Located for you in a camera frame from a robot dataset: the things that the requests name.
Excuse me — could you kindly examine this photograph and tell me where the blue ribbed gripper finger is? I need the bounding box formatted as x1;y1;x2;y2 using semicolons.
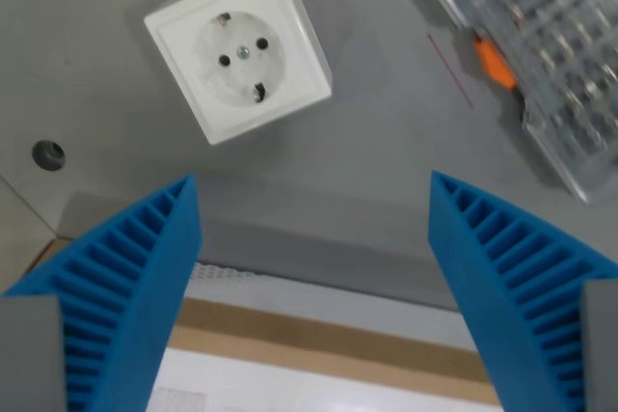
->
1;172;202;412
428;170;618;412

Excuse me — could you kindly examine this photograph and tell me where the cardboard box with white label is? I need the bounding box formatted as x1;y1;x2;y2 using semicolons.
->
18;236;504;412

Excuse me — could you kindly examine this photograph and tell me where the clear plastic organizer case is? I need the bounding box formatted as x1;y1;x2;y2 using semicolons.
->
403;0;618;205

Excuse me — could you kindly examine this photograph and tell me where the thin red wire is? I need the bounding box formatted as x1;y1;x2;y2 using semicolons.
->
427;33;475;109

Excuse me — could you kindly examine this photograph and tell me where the white wall socket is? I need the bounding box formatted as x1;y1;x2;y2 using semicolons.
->
143;0;333;146

